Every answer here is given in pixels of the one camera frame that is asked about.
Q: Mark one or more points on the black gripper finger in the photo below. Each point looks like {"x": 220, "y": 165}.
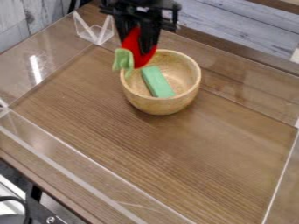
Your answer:
{"x": 150, "y": 34}
{"x": 124, "y": 25}

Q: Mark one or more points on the green rectangular block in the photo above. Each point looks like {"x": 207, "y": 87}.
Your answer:
{"x": 156, "y": 83}

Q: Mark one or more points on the black metal bracket with bolt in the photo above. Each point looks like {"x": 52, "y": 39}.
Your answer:
{"x": 39, "y": 212}

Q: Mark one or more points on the wooden bowl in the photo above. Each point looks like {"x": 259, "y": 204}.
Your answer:
{"x": 183, "y": 74}

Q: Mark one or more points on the clear acrylic table barrier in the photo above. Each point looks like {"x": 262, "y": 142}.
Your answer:
{"x": 202, "y": 167}

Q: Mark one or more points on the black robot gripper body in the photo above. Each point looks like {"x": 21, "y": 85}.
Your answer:
{"x": 144, "y": 9}

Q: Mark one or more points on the red plush tomato toy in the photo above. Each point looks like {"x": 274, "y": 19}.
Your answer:
{"x": 128, "y": 57}

